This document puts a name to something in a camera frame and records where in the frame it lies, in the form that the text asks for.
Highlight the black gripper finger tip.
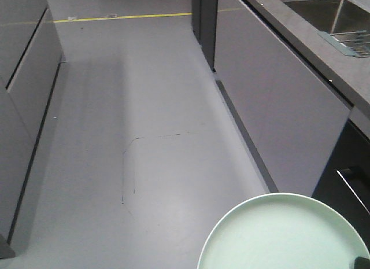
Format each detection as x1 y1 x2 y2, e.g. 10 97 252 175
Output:
354 256 370 269

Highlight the mint green round plate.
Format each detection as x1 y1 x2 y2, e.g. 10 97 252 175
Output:
197 193 369 268

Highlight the grey extendable dish drying rack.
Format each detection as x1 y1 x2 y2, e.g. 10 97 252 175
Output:
318 30 369 58

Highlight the grey kitchen island cabinet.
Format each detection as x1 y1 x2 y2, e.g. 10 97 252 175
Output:
214 0 369 196

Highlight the stainless steel sink basin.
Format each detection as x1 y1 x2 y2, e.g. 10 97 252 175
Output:
282 0 370 57

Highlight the dark tall cabinet panel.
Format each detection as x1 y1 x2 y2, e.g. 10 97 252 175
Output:
191 0 218 71

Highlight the grey cabinet on left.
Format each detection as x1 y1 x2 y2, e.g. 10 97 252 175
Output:
1 0 63 259

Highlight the black oven with steel handle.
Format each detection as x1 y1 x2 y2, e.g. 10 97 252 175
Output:
312 120 369 247

